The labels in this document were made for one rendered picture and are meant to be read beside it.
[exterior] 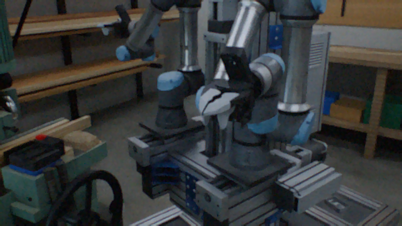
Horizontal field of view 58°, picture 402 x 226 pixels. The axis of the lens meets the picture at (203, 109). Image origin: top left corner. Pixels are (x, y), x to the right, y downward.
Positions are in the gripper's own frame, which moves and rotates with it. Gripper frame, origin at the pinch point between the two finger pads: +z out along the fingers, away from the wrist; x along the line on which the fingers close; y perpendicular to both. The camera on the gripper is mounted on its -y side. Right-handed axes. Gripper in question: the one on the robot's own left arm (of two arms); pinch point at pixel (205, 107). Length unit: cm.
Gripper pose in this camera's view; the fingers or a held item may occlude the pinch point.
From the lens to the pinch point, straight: 63.8
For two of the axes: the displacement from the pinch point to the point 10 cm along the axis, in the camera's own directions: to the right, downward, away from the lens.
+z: -4.9, 3.6, -8.0
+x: -8.7, -2.0, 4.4
